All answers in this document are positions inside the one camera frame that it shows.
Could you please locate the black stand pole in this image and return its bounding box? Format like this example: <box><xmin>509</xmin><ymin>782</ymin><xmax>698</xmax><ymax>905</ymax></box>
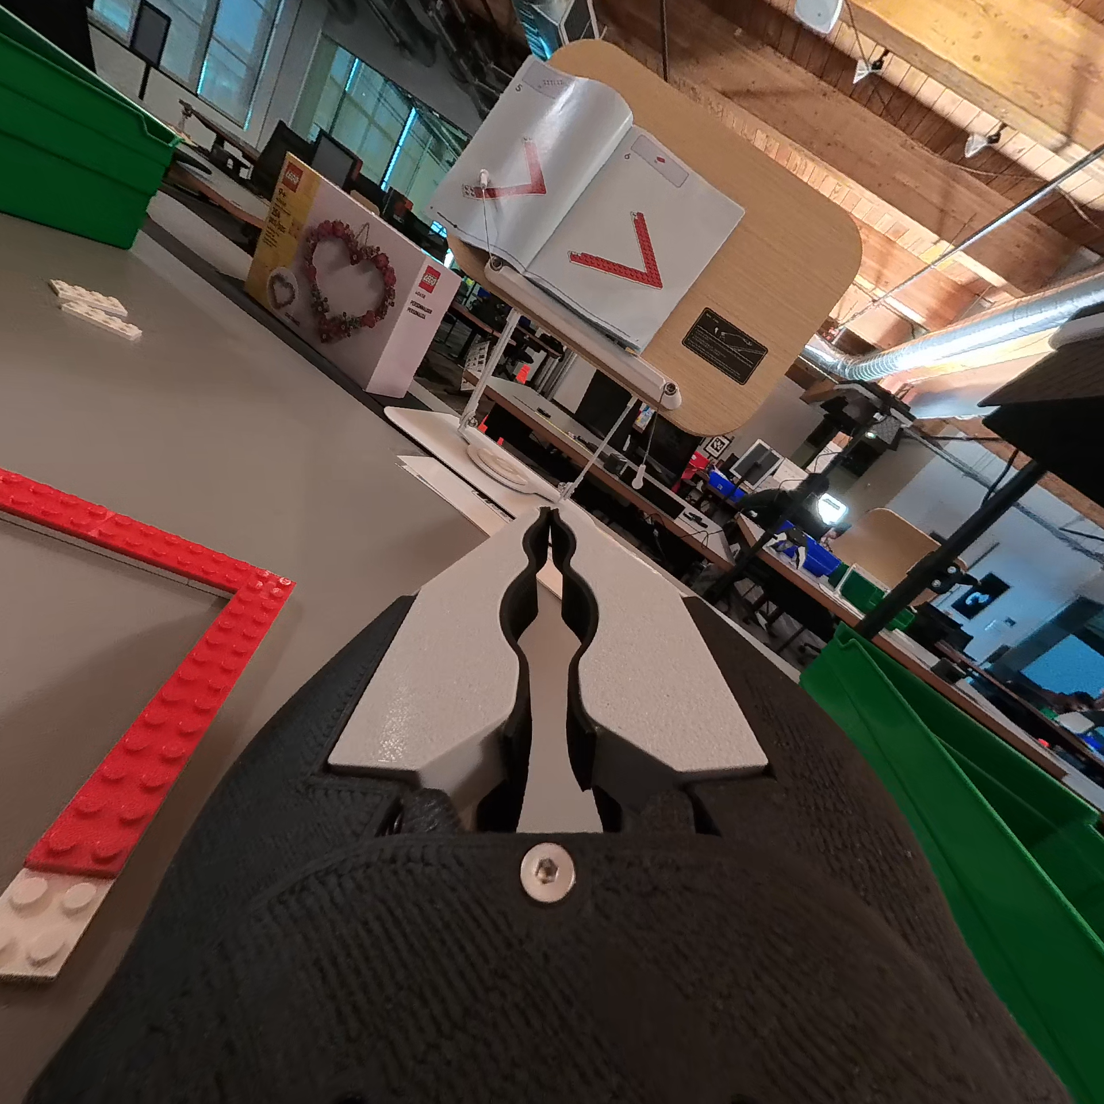
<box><xmin>849</xmin><ymin>461</ymin><xmax>1050</xmax><ymax>644</ymax></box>

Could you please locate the tan rounded chair back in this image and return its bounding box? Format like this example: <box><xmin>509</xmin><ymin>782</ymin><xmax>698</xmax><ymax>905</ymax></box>
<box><xmin>832</xmin><ymin>507</ymin><xmax>944</xmax><ymax>607</ymax></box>

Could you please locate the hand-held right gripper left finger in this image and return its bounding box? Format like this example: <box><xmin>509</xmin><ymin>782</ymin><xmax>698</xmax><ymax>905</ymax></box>
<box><xmin>326</xmin><ymin>507</ymin><xmax>552</xmax><ymax>817</ymax></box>

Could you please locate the red lego plate assembly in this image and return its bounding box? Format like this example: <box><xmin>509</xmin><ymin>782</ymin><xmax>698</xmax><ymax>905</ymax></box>
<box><xmin>0</xmin><ymin>467</ymin><xmax>297</xmax><ymax>879</ymax></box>

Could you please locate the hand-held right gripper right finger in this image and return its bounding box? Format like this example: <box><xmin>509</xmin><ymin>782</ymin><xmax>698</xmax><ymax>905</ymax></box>
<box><xmin>551</xmin><ymin>508</ymin><xmax>770</xmax><ymax>817</ymax></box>

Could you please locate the black overhead light panel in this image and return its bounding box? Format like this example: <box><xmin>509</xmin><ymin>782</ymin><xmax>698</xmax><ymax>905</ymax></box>
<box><xmin>979</xmin><ymin>314</ymin><xmax>1104</xmax><ymax>498</ymax></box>

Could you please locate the black sign board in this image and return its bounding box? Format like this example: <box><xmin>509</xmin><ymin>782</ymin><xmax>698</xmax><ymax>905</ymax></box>
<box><xmin>135</xmin><ymin>0</ymin><xmax>175</xmax><ymax>69</ymax></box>

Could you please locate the long white lego plate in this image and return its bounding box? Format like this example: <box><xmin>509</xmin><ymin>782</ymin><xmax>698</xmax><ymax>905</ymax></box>
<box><xmin>0</xmin><ymin>866</ymin><xmax>114</xmax><ymax>984</ymax></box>

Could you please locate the lego instruction booklet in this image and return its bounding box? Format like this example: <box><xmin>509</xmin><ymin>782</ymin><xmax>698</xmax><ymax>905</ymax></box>
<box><xmin>428</xmin><ymin>59</ymin><xmax>746</xmax><ymax>353</ymax></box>

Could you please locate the printed paper sheet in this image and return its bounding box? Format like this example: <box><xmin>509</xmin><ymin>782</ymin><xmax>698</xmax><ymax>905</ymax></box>
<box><xmin>397</xmin><ymin>454</ymin><xmax>532</xmax><ymax>541</ymax></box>

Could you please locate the silver ventilation duct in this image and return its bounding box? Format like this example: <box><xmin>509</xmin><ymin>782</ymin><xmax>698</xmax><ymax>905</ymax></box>
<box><xmin>806</xmin><ymin>270</ymin><xmax>1104</xmax><ymax>386</ymax></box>

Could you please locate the small white lego plate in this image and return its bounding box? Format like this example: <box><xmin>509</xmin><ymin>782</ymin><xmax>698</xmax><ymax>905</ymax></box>
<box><xmin>60</xmin><ymin>299</ymin><xmax>144</xmax><ymax>343</ymax></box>
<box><xmin>49</xmin><ymin>277</ymin><xmax>129</xmax><ymax>316</ymax></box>

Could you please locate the lego set box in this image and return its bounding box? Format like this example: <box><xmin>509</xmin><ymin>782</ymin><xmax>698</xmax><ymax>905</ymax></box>
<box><xmin>244</xmin><ymin>152</ymin><xmax>464</xmax><ymax>396</ymax></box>

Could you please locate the wooden book stand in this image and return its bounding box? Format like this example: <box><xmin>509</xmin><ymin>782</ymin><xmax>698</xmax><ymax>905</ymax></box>
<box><xmin>384</xmin><ymin>38</ymin><xmax>865</xmax><ymax>506</ymax></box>

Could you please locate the green plastic bin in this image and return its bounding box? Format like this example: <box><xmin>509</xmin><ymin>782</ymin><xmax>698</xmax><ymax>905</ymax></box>
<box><xmin>0</xmin><ymin>6</ymin><xmax>183</xmax><ymax>252</ymax></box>
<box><xmin>799</xmin><ymin>620</ymin><xmax>1104</xmax><ymax>1104</ymax></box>

